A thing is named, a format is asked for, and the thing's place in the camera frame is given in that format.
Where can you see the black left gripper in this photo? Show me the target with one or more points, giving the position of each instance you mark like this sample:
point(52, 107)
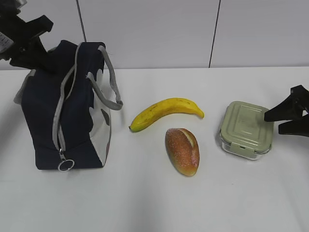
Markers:
point(20, 40)

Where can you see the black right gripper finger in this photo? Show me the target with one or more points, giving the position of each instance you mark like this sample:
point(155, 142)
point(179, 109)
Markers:
point(295, 127)
point(292, 107)

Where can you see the green lidded glass container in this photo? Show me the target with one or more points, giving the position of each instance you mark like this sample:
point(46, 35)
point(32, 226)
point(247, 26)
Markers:
point(244, 132)

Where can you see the navy blue lunch bag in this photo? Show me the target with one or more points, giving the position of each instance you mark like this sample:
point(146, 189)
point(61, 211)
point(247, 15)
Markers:
point(68, 112)

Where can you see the brown bread roll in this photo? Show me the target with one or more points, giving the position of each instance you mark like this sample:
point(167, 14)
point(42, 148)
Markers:
point(183, 151)

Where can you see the yellow banana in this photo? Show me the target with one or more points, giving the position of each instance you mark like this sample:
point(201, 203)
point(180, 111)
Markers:
point(163, 108)

